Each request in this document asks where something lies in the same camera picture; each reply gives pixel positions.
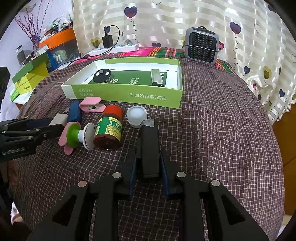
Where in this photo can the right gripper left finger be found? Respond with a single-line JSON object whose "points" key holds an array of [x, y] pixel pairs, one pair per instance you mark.
{"points": [[91, 209]]}

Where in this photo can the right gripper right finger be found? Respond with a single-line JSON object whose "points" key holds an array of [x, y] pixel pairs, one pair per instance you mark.
{"points": [[208, 211]]}

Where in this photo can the purple flower branches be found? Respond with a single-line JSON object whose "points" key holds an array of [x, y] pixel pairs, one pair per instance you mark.
{"points": [[31, 19]]}

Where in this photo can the white charger cube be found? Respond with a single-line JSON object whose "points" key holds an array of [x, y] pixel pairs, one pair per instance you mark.
{"points": [[59, 119]]}

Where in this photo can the white power strip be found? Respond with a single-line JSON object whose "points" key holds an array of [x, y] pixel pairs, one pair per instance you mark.
{"points": [[116, 49]]}

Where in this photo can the clear silver lighter case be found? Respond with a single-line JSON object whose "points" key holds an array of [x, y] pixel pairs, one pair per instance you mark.
{"points": [[157, 78]]}

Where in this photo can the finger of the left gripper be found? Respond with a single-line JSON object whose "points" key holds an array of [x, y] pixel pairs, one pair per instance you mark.
{"points": [[38, 134], [24, 124]]}

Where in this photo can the blue USB device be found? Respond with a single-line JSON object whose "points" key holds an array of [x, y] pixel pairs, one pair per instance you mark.
{"points": [[74, 113]]}

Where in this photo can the black round remote fob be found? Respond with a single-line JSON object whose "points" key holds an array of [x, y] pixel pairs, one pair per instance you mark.
{"points": [[101, 76]]}

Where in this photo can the green yellow box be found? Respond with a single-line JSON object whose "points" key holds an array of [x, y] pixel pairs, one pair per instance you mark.
{"points": [[26, 79]]}

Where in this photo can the brown bottle red cap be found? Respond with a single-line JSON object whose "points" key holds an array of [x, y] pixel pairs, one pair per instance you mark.
{"points": [[108, 129]]}

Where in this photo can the pink green plaid cloth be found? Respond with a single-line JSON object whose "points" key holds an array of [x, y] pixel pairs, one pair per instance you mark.
{"points": [[165, 53]]}

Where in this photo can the wooden cabinet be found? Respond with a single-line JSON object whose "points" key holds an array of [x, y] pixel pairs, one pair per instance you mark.
{"points": [[284, 131]]}

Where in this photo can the person's left hand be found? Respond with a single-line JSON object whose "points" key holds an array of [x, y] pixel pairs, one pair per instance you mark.
{"points": [[9, 172]]}

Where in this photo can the black rectangular device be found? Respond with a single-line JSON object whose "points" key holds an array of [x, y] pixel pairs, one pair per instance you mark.
{"points": [[148, 154]]}

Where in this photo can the black power adapter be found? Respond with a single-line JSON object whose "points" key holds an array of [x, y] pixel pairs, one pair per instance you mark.
{"points": [[107, 41]]}

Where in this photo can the orange lid storage bin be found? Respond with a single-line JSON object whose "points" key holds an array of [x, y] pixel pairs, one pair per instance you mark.
{"points": [[62, 46]]}

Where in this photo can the pink clip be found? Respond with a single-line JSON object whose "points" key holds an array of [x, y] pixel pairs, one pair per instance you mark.
{"points": [[63, 143], [91, 105]]}

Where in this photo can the white round lid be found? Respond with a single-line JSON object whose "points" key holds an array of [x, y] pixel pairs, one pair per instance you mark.
{"points": [[135, 115]]}

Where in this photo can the grey portable heater fan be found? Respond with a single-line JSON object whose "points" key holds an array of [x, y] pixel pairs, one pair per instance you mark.
{"points": [[201, 44]]}

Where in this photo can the green white cardboard box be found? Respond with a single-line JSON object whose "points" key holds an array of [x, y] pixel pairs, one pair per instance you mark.
{"points": [[130, 81]]}

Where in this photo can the green white spool stamp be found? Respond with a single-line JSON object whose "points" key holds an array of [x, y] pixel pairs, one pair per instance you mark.
{"points": [[75, 135]]}

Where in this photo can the heart pattern curtain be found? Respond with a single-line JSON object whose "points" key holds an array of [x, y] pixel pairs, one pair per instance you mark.
{"points": [[253, 38]]}

